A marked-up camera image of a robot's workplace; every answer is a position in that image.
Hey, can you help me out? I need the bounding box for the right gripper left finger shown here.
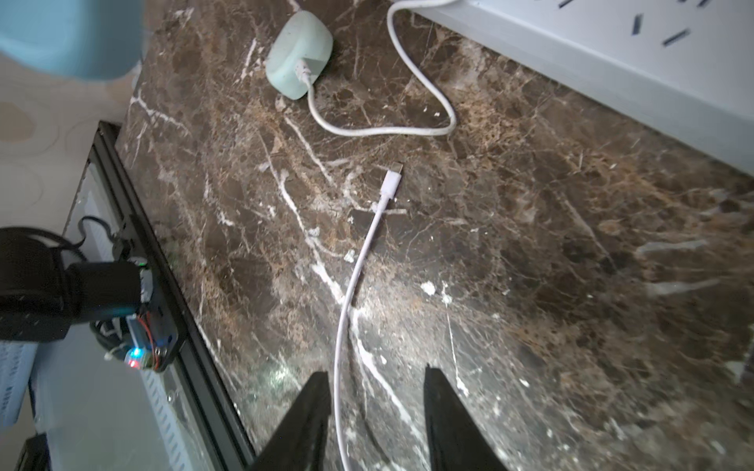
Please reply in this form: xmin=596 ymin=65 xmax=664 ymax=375
xmin=247 ymin=371 xmax=332 ymax=471

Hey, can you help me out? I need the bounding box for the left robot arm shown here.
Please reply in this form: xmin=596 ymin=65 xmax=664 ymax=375
xmin=1 ymin=227 xmax=143 ymax=343

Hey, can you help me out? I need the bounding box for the white usb cable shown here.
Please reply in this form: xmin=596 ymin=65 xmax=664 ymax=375
xmin=332 ymin=163 xmax=404 ymax=471
xmin=293 ymin=0 xmax=461 ymax=139

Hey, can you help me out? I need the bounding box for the green earbud case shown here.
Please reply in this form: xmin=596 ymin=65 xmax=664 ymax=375
xmin=265 ymin=11 xmax=334 ymax=100

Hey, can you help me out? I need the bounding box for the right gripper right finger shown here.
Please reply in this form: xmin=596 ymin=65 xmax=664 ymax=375
xmin=423 ymin=365 xmax=507 ymax=471

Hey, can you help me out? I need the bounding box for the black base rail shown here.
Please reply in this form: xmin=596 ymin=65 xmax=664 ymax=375
xmin=14 ymin=120 xmax=257 ymax=471

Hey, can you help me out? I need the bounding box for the white power strip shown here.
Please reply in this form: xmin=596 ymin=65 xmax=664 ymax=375
xmin=424 ymin=0 xmax=753 ymax=173

